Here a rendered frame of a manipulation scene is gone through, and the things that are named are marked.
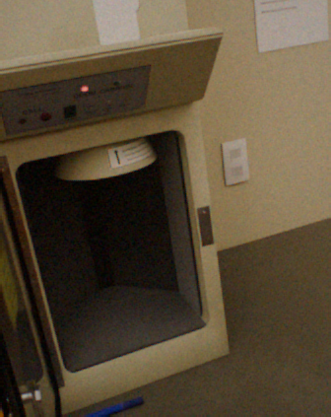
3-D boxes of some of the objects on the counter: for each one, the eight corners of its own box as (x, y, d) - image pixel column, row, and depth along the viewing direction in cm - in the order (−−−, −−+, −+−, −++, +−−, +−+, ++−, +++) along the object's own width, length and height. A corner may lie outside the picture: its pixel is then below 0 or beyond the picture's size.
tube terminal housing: (39, 339, 105) (-70, -64, 81) (180, 294, 114) (122, -81, 90) (55, 418, 83) (-88, -109, 58) (231, 353, 92) (170, -126, 67)
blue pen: (59, 428, 80) (57, 423, 80) (142, 399, 84) (141, 394, 83) (59, 433, 79) (58, 428, 79) (144, 404, 83) (143, 398, 82)
